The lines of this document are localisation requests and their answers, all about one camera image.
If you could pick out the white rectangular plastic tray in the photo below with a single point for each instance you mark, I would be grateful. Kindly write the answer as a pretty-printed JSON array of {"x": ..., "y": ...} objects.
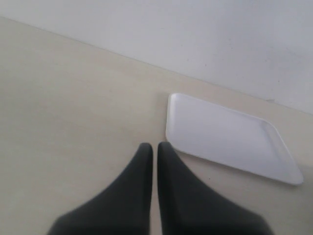
[{"x": 229, "y": 137}]

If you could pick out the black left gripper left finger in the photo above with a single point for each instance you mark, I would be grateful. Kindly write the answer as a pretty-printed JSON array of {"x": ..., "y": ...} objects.
[{"x": 123, "y": 208}]

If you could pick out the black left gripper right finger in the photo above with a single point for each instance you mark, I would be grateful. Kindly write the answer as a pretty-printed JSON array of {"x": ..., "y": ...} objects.
[{"x": 189, "y": 207}]

